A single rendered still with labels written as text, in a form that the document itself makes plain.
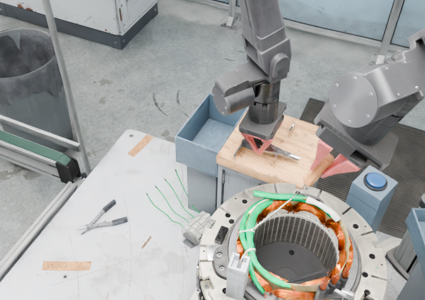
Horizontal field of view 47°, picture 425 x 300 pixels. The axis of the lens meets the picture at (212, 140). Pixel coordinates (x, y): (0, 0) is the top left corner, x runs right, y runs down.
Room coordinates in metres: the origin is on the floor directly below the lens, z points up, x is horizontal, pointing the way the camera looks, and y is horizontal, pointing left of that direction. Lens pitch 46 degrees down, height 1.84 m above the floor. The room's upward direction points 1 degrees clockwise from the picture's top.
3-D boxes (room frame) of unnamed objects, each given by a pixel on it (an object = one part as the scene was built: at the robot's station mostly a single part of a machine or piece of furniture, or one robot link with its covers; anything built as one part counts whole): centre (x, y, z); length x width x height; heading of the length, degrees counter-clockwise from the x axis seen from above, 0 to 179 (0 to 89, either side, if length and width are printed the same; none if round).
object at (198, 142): (0.82, 0.00, 0.92); 0.17 x 0.11 x 0.28; 154
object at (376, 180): (0.68, -0.35, 1.04); 0.04 x 0.04 x 0.01
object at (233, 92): (0.70, -0.06, 1.29); 0.11 x 0.09 x 0.12; 120
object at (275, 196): (0.53, -0.15, 1.15); 0.15 x 0.04 x 0.02; 69
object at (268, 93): (0.72, -0.09, 1.26); 0.07 x 0.06 x 0.07; 120
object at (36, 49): (1.77, 0.87, 0.39); 0.39 x 0.39 x 0.35
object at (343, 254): (0.42, -0.21, 1.12); 0.06 x 0.02 x 0.04; 159
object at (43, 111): (1.77, 0.87, 0.28); 0.38 x 0.37 x 0.56; 157
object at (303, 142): (0.75, -0.14, 1.05); 0.20 x 0.19 x 0.02; 64
